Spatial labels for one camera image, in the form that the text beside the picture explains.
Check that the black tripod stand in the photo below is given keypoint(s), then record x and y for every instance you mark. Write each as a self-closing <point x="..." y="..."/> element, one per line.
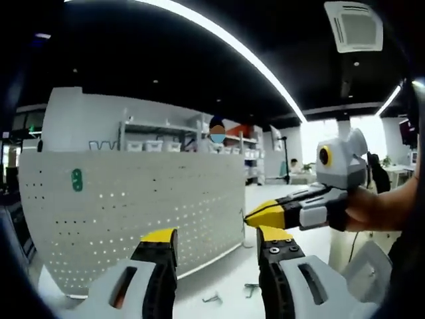
<point x="284" y="159"/>

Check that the person's right hand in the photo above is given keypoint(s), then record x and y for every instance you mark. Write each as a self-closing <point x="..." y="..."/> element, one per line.
<point x="368" y="212"/>

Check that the person's dark shirt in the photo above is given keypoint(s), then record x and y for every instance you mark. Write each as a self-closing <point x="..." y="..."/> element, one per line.
<point x="405" y="272"/>

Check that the wall television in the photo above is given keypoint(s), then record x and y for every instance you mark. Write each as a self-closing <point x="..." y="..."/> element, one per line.
<point x="406" y="131"/>

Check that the green hook assembly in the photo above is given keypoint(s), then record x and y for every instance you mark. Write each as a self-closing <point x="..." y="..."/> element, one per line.
<point x="77" y="181"/>

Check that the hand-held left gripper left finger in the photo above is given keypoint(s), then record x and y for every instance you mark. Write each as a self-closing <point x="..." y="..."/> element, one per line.
<point x="159" y="282"/>

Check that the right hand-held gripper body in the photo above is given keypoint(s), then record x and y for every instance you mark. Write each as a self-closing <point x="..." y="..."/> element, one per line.
<point x="345" y="163"/>

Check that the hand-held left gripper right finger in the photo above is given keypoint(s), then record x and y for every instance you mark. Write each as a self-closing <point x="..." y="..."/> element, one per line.
<point x="272" y="285"/>

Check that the white perforated mounting plate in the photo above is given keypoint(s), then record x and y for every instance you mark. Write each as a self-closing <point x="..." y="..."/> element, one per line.
<point x="149" y="199"/>

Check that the row of white storage bins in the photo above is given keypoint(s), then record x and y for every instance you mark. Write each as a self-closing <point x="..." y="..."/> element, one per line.
<point x="152" y="145"/>

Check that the ceiling air conditioner unit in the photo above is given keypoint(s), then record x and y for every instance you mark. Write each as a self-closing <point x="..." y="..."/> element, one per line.
<point x="357" y="25"/>

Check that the short ceiling light strip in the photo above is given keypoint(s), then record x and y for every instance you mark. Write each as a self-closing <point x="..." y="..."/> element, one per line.
<point x="390" y="99"/>

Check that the metal shelf rack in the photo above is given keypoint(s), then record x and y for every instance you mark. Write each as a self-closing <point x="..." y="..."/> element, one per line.
<point x="159" y="128"/>

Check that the long ceiling light strip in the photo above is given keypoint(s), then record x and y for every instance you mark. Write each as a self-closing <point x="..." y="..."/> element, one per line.
<point x="232" y="43"/>

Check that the red wall panel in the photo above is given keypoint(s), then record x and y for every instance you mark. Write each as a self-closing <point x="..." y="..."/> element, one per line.
<point x="242" y="129"/>

